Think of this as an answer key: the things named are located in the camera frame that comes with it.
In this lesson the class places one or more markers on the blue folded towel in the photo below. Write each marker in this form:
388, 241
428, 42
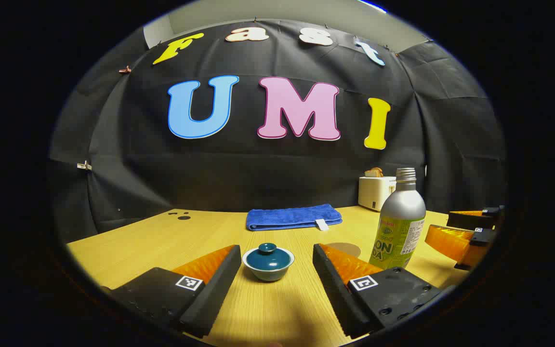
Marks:
292, 217

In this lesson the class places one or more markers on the teal teacup white inside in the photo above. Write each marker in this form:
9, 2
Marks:
268, 275

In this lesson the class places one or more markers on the copper clip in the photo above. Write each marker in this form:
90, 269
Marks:
125, 70

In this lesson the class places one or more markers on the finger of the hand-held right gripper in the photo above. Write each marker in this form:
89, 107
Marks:
470, 220
451, 243

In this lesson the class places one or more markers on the white toaster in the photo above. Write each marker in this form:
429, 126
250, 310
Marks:
374, 193

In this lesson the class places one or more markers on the silver metal clip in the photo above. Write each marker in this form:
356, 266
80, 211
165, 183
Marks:
84, 166

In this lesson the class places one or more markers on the round brown coaster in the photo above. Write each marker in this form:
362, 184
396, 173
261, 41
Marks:
347, 249

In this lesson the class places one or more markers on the black backdrop cloth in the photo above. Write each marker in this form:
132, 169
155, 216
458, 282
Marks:
258, 168

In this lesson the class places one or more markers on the teal teacup lid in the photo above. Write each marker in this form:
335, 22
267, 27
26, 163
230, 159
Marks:
268, 259

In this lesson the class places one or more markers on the bread slice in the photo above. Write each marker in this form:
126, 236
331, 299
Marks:
374, 172

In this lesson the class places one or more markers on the silver water bottle green label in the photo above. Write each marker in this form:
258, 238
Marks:
400, 212

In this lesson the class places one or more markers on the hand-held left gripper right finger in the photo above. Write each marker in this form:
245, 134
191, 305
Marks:
337, 299

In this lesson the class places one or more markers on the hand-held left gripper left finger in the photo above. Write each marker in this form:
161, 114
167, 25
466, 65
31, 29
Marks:
215, 294

